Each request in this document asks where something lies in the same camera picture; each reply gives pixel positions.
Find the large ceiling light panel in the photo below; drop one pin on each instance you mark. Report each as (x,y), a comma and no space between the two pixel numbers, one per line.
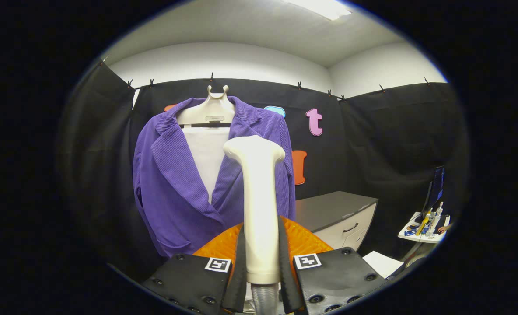
(320,8)

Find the white side table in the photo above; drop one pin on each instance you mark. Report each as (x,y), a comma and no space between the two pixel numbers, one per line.
(416,236)

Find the black backdrop cloth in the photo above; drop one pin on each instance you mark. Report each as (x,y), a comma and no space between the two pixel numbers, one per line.
(372,144)

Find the white paper sheet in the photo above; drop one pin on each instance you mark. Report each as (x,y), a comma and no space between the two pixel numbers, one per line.
(383,264)

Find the row of black clips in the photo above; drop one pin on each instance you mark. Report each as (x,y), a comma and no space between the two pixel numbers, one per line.
(211,77)

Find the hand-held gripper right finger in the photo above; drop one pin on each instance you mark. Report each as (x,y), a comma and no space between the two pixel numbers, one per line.
(337,280)

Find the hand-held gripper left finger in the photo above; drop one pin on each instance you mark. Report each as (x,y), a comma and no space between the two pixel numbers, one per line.
(189,280)

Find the dark computer monitor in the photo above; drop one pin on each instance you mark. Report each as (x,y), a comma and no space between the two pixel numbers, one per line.
(436,188)

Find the white cabinet with grey top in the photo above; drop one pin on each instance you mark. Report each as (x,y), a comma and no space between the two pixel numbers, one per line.
(329,208)

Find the cream garment steamer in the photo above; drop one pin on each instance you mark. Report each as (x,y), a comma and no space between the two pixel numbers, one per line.
(261,205)

